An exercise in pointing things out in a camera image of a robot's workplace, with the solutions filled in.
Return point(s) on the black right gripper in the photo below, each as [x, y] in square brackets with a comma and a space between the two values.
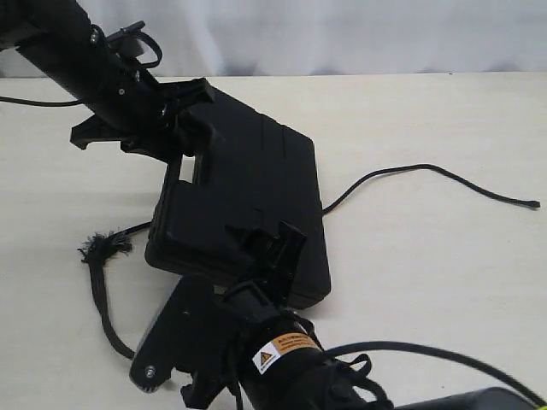
[246, 340]

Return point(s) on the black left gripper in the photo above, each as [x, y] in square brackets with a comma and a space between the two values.
[151, 120]

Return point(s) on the black plastic carrying case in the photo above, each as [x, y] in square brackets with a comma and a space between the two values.
[254, 173]

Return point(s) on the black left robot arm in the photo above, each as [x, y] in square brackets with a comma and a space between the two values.
[110, 75]

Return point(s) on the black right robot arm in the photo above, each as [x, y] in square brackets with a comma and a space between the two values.
[340, 378]

